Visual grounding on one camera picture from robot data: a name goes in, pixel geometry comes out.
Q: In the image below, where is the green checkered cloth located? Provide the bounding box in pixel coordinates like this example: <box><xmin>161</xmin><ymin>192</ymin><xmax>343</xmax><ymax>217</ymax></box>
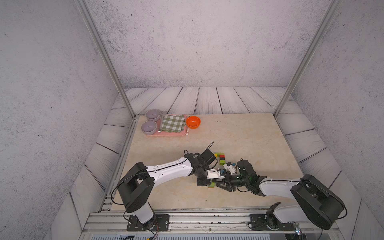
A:
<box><xmin>160</xmin><ymin>115</ymin><xmax>186</xmax><ymax>133</ymax></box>

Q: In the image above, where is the orange bowl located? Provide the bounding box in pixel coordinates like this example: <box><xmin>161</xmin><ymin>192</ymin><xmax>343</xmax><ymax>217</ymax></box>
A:
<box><xmin>186</xmin><ymin>116</ymin><xmax>201</xmax><ymax>129</ymax></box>

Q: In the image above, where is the aluminium frame post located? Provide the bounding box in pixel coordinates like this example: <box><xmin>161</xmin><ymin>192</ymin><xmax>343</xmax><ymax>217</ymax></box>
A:
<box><xmin>274</xmin><ymin>0</ymin><xmax>342</xmax><ymax>119</ymax></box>
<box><xmin>75</xmin><ymin>0</ymin><xmax>136</xmax><ymax>119</ymax></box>

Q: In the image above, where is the long lime lego plate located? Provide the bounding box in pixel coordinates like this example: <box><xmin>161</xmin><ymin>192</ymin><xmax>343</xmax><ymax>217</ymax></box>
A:
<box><xmin>208</xmin><ymin>182</ymin><xmax>216</xmax><ymax>189</ymax></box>

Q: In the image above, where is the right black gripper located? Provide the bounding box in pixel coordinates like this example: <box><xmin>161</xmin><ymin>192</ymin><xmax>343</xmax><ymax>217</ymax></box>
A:
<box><xmin>213</xmin><ymin>171</ymin><xmax>249</xmax><ymax>192</ymax></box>

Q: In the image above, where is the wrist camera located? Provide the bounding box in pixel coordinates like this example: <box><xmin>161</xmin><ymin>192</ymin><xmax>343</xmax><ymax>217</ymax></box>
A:
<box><xmin>207</xmin><ymin>169</ymin><xmax>227</xmax><ymax>179</ymax></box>
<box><xmin>224</xmin><ymin>162</ymin><xmax>237</xmax><ymax>175</ymax></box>

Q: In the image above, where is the front lavender bowl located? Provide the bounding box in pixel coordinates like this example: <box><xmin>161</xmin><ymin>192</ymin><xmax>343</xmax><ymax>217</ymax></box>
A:
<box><xmin>141</xmin><ymin>121</ymin><xmax>158</xmax><ymax>136</ymax></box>

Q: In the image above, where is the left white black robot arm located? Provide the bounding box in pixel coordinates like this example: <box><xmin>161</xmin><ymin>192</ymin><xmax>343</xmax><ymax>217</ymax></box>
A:
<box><xmin>115</xmin><ymin>148</ymin><xmax>219</xmax><ymax>226</ymax></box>

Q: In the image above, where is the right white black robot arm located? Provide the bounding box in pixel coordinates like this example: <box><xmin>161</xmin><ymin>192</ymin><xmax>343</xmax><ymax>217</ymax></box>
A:
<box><xmin>207</xmin><ymin>159</ymin><xmax>348</xmax><ymax>231</ymax></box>

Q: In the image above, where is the left aluminium frame post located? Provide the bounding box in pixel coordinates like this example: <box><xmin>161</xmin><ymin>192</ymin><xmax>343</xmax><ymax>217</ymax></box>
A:
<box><xmin>75</xmin><ymin>0</ymin><xmax>136</xmax><ymax>119</ymax></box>

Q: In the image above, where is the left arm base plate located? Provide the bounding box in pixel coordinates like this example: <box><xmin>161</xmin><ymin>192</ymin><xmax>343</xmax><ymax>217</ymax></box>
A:
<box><xmin>127</xmin><ymin>215</ymin><xmax>170</xmax><ymax>232</ymax></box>

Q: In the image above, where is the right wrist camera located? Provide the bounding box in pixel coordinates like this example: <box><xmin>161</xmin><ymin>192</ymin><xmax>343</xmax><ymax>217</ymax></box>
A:
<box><xmin>224</xmin><ymin>162</ymin><xmax>237</xmax><ymax>175</ymax></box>

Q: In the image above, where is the rear lavender bowl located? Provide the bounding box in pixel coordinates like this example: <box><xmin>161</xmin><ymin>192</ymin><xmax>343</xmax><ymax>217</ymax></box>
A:
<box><xmin>146</xmin><ymin>109</ymin><xmax>162</xmax><ymax>122</ymax></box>

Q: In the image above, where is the pink tray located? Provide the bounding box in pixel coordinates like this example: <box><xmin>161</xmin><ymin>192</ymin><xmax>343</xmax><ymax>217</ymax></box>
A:
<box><xmin>153</xmin><ymin>115</ymin><xmax>188</xmax><ymax>137</ymax></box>

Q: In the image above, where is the right aluminium frame post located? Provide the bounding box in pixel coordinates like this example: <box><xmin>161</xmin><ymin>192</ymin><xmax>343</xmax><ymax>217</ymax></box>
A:
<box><xmin>274</xmin><ymin>0</ymin><xmax>342</xmax><ymax>119</ymax></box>

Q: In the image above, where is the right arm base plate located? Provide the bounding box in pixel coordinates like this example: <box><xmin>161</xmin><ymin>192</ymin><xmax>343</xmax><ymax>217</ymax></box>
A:
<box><xmin>248</xmin><ymin>214</ymin><xmax>295</xmax><ymax>231</ymax></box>

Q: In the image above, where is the lavender bowl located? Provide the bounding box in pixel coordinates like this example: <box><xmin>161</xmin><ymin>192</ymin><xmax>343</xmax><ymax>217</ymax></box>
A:
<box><xmin>146</xmin><ymin>109</ymin><xmax>162</xmax><ymax>122</ymax></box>
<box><xmin>141</xmin><ymin>121</ymin><xmax>158</xmax><ymax>136</ymax></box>

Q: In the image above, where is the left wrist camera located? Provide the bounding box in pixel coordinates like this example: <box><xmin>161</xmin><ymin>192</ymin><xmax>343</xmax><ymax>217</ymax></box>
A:
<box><xmin>207</xmin><ymin>169</ymin><xmax>227</xmax><ymax>179</ymax></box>

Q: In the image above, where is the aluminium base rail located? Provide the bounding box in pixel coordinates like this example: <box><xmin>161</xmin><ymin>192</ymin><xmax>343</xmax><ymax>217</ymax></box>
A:
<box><xmin>80</xmin><ymin>208</ymin><xmax>344</xmax><ymax>240</ymax></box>

